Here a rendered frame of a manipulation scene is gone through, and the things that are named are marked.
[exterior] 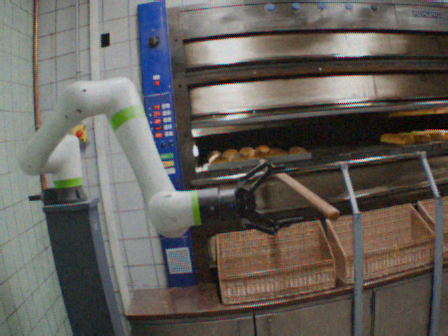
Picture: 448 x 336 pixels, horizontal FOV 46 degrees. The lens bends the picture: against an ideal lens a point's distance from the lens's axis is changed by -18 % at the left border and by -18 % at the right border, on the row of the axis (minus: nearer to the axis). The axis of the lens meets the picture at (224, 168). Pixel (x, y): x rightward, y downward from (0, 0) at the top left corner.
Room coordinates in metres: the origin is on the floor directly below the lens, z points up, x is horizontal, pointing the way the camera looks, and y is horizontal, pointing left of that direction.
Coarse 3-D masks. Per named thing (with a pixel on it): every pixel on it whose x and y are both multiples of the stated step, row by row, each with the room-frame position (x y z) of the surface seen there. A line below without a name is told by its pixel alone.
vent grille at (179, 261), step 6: (168, 252) 3.15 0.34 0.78; (174, 252) 3.15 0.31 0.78; (180, 252) 3.15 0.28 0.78; (186, 252) 3.15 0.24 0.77; (168, 258) 3.15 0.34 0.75; (174, 258) 3.15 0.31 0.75; (180, 258) 3.15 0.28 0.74; (186, 258) 3.15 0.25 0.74; (168, 264) 3.15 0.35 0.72; (174, 264) 3.15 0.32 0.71; (180, 264) 3.15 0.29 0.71; (186, 264) 3.15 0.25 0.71; (174, 270) 3.15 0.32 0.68; (180, 270) 3.15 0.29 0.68; (186, 270) 3.15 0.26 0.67
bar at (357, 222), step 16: (352, 160) 2.83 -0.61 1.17; (368, 160) 2.83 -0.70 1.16; (384, 160) 2.83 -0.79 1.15; (224, 176) 2.82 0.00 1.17; (256, 176) 2.81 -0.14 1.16; (272, 176) 2.82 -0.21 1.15; (352, 192) 2.71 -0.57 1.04; (352, 208) 2.66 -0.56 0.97; (352, 224) 2.63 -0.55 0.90; (432, 304) 2.64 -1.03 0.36; (432, 320) 2.62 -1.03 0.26
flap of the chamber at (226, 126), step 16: (320, 112) 3.05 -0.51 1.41; (336, 112) 3.05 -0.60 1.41; (352, 112) 3.05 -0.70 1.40; (368, 112) 3.06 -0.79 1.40; (384, 112) 3.09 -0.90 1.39; (400, 112) 3.13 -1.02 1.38; (416, 112) 3.17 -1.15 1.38; (432, 112) 3.21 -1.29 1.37; (192, 128) 3.04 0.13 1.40; (208, 128) 3.06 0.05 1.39; (224, 128) 3.11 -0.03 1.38; (240, 128) 3.16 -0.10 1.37; (256, 128) 3.21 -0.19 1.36
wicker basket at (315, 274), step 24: (216, 240) 3.09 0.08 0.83; (240, 240) 3.15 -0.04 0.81; (264, 240) 3.14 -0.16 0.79; (288, 240) 3.14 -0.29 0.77; (240, 264) 3.11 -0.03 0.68; (264, 264) 3.11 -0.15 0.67; (288, 264) 3.10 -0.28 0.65; (312, 264) 2.70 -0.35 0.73; (240, 288) 2.70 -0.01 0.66; (264, 288) 2.70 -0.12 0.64; (288, 288) 2.70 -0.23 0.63; (312, 288) 2.70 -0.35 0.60
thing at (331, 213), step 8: (264, 160) 3.03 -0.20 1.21; (280, 176) 2.36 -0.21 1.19; (288, 176) 2.24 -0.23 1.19; (288, 184) 2.14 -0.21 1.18; (296, 184) 2.01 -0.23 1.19; (296, 192) 1.99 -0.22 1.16; (304, 192) 1.83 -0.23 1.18; (312, 200) 1.68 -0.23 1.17; (320, 200) 1.61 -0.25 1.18; (320, 208) 1.56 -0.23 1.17; (328, 208) 1.48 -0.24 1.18; (328, 216) 1.45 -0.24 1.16; (336, 216) 1.44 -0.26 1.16
